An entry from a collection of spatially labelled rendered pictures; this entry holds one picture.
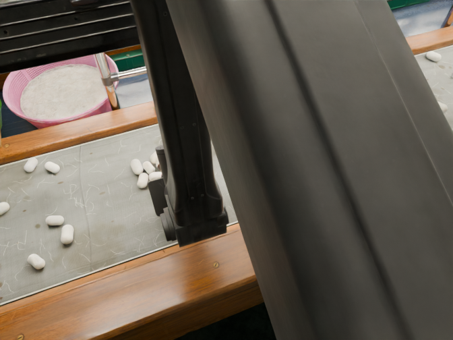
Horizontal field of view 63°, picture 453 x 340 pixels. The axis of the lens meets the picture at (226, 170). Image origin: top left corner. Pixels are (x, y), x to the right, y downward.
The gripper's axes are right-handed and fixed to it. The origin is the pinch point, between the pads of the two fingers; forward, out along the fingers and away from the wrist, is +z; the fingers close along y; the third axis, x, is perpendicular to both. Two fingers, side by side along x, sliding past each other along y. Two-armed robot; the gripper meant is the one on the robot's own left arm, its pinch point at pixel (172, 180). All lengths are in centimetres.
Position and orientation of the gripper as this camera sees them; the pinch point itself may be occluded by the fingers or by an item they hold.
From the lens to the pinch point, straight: 74.4
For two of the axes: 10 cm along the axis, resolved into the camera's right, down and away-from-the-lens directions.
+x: 2.1, 9.4, 2.6
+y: -9.3, 2.7, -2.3
